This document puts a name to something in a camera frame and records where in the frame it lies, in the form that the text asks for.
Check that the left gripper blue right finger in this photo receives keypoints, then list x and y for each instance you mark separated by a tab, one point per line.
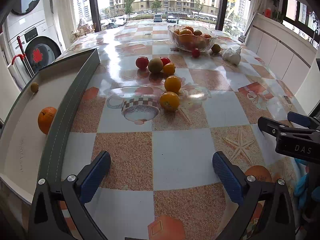
231	176

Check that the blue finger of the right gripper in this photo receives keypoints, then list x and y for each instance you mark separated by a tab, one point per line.
302	120

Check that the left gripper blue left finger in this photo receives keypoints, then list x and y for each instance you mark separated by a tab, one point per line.
91	176

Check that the large orange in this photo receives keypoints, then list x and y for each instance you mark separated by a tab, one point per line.
45	119

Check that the yellow orange fruit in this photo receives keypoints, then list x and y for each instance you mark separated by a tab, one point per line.
172	84
169	101

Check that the green-brown round fruit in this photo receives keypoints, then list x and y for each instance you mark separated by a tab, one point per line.
216	48

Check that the small yellow-green fruit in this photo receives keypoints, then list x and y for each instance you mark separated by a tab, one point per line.
34	87

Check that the small orange tangerine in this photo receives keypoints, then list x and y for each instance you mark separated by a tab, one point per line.
169	69

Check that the small red tomato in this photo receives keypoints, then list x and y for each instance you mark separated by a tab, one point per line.
196	53

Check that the greenish yellow fruit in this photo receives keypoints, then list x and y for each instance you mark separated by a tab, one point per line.
155	65

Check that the blue gloved hand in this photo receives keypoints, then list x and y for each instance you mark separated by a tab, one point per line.
308	184

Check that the white low cabinet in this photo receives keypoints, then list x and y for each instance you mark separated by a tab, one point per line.
288	55

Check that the grey shallow box tray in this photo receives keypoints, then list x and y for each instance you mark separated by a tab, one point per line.
36	130

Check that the glass fruit bowl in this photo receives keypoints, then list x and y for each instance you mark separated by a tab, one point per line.
188	38

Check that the white washing machine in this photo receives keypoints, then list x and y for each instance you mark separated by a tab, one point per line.
29	28

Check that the red handled mop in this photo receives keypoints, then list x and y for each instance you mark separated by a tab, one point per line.
23	59

